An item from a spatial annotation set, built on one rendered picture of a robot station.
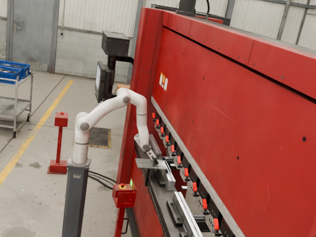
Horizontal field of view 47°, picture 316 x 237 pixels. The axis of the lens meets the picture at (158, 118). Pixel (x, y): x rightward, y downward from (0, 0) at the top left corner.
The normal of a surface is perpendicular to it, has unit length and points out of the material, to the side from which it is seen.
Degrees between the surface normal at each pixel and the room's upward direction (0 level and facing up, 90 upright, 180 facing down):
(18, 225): 0
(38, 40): 90
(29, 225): 0
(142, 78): 90
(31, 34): 90
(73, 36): 90
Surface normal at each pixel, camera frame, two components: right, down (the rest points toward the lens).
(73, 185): 0.06, 0.33
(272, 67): -0.97, -0.08
